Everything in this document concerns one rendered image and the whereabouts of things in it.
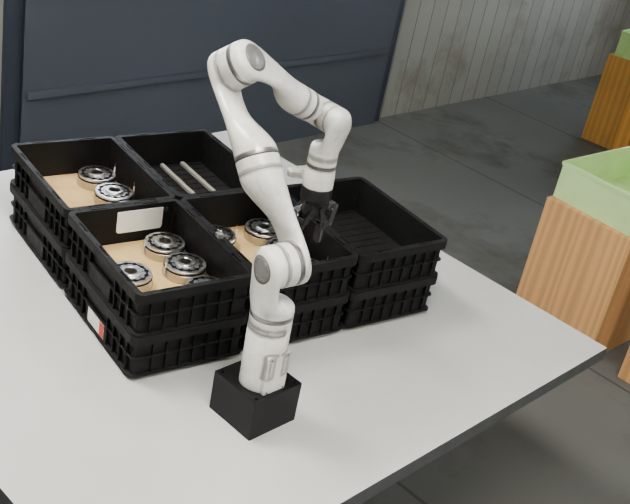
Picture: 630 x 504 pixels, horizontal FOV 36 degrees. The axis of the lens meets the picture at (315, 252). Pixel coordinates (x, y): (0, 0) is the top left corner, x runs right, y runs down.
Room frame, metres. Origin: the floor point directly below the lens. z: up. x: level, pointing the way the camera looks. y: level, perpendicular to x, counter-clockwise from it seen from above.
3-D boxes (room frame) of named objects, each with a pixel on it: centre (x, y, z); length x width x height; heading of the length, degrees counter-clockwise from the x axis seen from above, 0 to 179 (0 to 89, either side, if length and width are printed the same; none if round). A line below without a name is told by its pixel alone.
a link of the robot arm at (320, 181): (2.12, 0.04, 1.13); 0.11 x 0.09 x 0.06; 41
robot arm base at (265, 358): (1.71, 0.06, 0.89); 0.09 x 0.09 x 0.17; 49
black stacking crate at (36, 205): (2.29, 0.62, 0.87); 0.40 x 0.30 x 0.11; 40
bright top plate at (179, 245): (2.11, 0.37, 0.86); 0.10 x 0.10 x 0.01
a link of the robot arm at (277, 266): (1.71, 0.06, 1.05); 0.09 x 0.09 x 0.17; 41
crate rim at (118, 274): (1.98, 0.36, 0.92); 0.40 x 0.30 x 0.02; 40
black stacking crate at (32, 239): (2.29, 0.62, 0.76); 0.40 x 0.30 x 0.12; 40
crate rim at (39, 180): (2.29, 0.62, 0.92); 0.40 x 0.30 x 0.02; 40
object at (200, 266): (2.03, 0.30, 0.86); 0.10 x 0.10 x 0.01
